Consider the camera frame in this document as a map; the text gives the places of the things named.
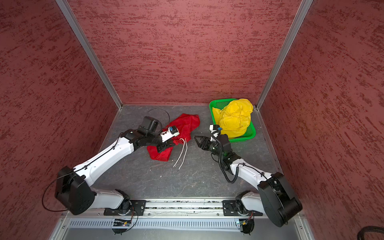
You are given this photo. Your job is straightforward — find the black cable bottom right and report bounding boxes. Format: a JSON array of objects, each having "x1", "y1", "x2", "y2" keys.
[{"x1": 356, "y1": 225, "x2": 384, "y2": 240}]

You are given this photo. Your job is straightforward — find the right small circuit board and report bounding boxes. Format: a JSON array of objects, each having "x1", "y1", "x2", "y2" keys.
[{"x1": 239, "y1": 219, "x2": 255, "y2": 235}]

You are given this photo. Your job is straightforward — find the aluminium corner post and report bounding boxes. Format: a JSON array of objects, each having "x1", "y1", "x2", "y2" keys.
[
  {"x1": 256, "y1": 0, "x2": 313, "y2": 112},
  {"x1": 56, "y1": 0, "x2": 124, "y2": 110}
]

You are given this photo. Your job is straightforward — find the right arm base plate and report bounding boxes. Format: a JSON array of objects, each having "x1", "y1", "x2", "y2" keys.
[{"x1": 222, "y1": 200, "x2": 264, "y2": 217}]

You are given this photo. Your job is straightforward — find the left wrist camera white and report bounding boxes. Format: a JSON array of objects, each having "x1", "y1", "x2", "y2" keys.
[{"x1": 160, "y1": 126, "x2": 180, "y2": 143}]

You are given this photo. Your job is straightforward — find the yellow shorts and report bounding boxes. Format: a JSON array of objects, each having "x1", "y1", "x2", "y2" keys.
[{"x1": 212, "y1": 98, "x2": 254, "y2": 139}]

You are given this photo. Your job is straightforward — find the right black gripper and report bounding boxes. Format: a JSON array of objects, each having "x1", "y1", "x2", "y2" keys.
[{"x1": 194, "y1": 135, "x2": 224, "y2": 158}]

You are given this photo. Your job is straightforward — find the left aluminium corner post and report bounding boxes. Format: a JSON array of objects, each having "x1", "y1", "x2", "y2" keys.
[{"x1": 56, "y1": 0, "x2": 124, "y2": 110}]

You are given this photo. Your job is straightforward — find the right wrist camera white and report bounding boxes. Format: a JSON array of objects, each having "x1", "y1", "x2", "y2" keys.
[{"x1": 209, "y1": 125, "x2": 222, "y2": 141}]

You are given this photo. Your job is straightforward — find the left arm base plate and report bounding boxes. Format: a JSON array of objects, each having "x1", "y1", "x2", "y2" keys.
[{"x1": 104, "y1": 200, "x2": 147, "y2": 217}]

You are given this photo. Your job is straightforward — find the slotted cable duct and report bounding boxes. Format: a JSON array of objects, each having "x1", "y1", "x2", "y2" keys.
[{"x1": 68, "y1": 218, "x2": 240, "y2": 231}]

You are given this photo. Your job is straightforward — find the left small circuit board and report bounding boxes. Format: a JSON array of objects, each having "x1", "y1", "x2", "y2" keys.
[{"x1": 113, "y1": 219, "x2": 132, "y2": 228}]

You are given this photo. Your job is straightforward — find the small circuit board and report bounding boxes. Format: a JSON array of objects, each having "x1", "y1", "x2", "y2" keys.
[
  {"x1": 113, "y1": 219, "x2": 132, "y2": 228},
  {"x1": 239, "y1": 219, "x2": 255, "y2": 235}
]

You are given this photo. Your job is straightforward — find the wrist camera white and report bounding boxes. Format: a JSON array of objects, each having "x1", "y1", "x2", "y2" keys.
[
  {"x1": 160, "y1": 126, "x2": 180, "y2": 143},
  {"x1": 209, "y1": 125, "x2": 222, "y2": 141}
]

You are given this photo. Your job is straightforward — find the aluminium mounting rail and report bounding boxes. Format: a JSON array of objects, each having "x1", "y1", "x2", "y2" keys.
[{"x1": 61, "y1": 197, "x2": 306, "y2": 218}]

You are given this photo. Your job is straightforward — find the red shorts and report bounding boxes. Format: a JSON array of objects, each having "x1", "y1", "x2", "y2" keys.
[{"x1": 147, "y1": 114, "x2": 200, "y2": 168}]

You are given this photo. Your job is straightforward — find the right aluminium corner post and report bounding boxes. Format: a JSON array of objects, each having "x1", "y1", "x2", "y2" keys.
[{"x1": 256, "y1": 0, "x2": 313, "y2": 112}]

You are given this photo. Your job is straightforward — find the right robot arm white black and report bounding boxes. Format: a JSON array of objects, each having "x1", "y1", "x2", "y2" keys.
[{"x1": 194, "y1": 131, "x2": 303, "y2": 227}]

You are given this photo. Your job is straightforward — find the green plastic basket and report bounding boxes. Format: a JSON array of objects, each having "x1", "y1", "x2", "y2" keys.
[{"x1": 208, "y1": 98, "x2": 257, "y2": 143}]

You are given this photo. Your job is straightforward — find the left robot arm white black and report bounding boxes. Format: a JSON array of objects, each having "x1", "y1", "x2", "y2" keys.
[{"x1": 55, "y1": 117, "x2": 180, "y2": 216}]

